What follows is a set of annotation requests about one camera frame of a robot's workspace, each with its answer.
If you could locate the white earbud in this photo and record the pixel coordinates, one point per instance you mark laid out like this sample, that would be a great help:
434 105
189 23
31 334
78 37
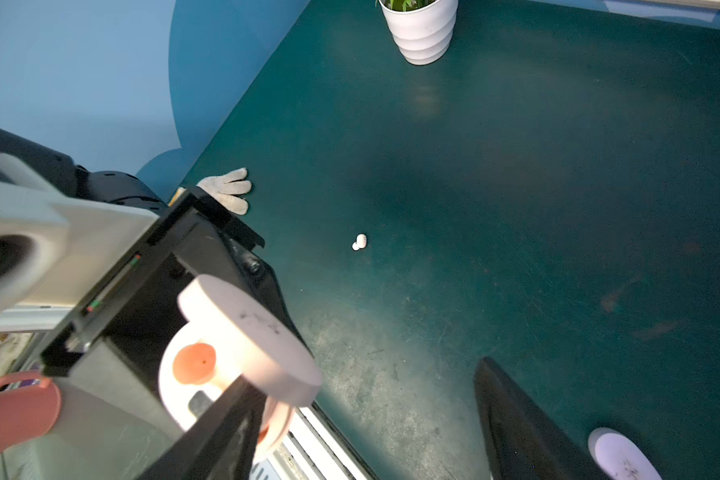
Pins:
195 364

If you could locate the purple earbud charging case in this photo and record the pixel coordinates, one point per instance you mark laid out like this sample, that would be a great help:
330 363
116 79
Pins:
619 457

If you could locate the pink earbud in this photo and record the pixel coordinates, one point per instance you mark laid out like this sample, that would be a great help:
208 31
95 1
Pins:
360 242

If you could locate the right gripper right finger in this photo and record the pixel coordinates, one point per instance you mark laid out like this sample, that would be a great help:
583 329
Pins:
521 441

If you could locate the aluminium front rail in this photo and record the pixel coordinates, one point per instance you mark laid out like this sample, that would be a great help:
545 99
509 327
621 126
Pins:
312 448

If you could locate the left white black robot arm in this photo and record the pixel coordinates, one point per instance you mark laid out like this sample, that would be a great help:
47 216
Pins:
75 181

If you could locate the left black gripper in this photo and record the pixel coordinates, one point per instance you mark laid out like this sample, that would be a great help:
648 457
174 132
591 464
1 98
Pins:
111 343

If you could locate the white glove on table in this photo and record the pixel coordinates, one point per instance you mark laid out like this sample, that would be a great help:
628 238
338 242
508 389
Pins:
229 190

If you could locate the potted plant white pot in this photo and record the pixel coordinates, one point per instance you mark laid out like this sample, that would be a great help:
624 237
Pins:
422 30

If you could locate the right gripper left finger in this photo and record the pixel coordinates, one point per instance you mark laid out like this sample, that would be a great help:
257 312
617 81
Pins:
221 444

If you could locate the pink earbud charging case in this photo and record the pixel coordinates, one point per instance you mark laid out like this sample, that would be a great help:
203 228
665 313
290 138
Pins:
250 343

